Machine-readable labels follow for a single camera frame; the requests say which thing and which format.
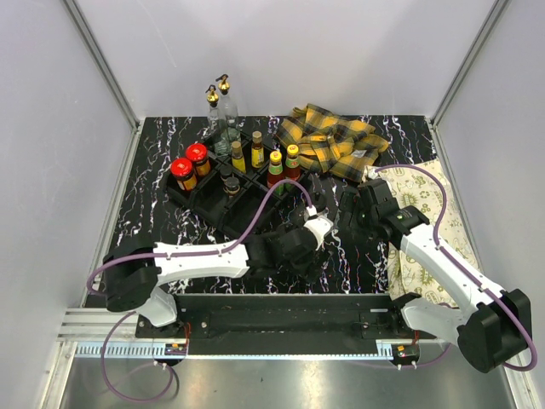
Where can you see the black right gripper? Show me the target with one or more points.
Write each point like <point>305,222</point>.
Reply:
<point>352,202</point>

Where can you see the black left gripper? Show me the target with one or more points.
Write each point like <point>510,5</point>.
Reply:
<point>309,271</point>

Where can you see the red sauce bottle front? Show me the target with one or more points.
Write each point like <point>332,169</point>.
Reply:
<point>275,169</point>

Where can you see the red sauce bottle yellow cap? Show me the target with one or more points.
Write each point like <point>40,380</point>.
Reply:
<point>292,166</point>

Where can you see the small glass jar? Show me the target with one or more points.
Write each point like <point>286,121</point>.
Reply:
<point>232,186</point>

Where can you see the black compartment organizer tray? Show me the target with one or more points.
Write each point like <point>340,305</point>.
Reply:
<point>205,181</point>

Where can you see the yellow label bottle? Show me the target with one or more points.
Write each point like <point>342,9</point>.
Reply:
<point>238,161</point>
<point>257,150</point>

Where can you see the red lid jar back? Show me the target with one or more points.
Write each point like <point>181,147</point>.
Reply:
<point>198,154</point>

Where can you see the red lid jar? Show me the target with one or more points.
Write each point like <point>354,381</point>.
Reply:
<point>198,154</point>
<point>182,170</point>

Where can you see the red lid jar front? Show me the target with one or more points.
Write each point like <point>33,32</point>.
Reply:
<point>182,170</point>

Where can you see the clear oil bottle gold spout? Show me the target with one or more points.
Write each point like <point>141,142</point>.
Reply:
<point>228,108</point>

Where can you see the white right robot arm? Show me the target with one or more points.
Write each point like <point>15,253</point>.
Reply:
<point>488,324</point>

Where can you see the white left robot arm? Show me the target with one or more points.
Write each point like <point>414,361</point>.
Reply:
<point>134,280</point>

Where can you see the black top grinder back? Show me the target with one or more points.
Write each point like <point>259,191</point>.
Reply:
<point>319,201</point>

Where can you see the yellow plaid cloth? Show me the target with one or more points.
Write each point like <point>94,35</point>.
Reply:
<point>330,143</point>

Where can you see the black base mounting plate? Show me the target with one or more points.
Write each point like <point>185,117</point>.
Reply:
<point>287,326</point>

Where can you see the cream printed cloth bag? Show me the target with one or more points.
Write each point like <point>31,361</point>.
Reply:
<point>398,274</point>

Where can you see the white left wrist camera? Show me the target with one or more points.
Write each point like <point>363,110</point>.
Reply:
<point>318,224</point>

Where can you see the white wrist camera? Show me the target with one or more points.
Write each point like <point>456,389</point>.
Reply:
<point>370,174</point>
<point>318,224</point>

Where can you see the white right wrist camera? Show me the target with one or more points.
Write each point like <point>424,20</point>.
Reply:
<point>370,174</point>

